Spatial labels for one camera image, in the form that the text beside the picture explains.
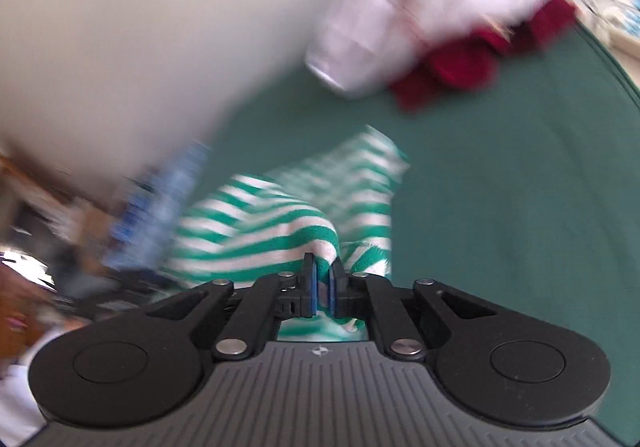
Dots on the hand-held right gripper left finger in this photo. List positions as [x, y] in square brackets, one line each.
[311, 284]

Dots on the blue floral cloth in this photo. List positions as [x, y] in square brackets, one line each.
[150, 212]

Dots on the dark red garment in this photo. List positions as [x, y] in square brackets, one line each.
[460, 67]

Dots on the white garment with red print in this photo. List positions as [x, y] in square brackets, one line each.
[400, 17]

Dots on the green white striped shirt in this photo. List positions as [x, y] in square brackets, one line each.
[260, 227]

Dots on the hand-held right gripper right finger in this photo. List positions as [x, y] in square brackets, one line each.
[332, 291]

